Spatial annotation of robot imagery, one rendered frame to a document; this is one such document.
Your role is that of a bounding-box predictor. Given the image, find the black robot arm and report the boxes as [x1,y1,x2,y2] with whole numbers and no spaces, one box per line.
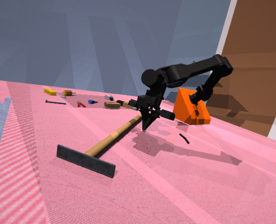
[136,54,233,108]

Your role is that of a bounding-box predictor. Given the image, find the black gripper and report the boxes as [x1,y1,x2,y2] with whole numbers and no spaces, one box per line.
[128,90,175,131]

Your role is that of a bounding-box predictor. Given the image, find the yellow rectangular block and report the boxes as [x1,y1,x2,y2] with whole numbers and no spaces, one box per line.
[44,88,57,96]

